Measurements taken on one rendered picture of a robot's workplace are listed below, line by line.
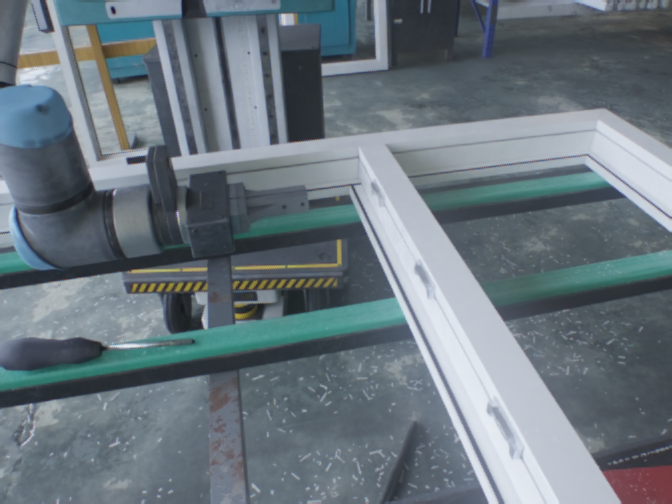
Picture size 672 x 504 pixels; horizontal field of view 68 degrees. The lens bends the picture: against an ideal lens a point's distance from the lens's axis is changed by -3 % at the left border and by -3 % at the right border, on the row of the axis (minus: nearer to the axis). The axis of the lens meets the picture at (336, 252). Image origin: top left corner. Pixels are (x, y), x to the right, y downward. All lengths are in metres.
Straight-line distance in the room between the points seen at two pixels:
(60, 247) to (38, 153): 0.12
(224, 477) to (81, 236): 0.33
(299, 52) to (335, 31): 2.76
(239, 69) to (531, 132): 0.96
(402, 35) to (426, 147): 3.53
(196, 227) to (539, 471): 0.43
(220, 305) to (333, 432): 0.91
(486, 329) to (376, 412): 1.10
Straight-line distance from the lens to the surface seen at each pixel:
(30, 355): 0.61
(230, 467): 0.54
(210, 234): 0.62
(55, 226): 0.66
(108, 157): 3.01
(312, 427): 1.55
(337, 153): 0.80
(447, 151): 0.86
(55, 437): 1.75
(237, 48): 1.60
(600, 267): 0.73
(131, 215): 0.65
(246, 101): 1.65
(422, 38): 4.40
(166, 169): 0.63
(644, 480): 0.83
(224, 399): 0.58
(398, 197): 0.67
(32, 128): 0.62
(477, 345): 0.48
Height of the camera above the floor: 1.28
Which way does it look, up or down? 37 degrees down
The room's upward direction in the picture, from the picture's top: 2 degrees counter-clockwise
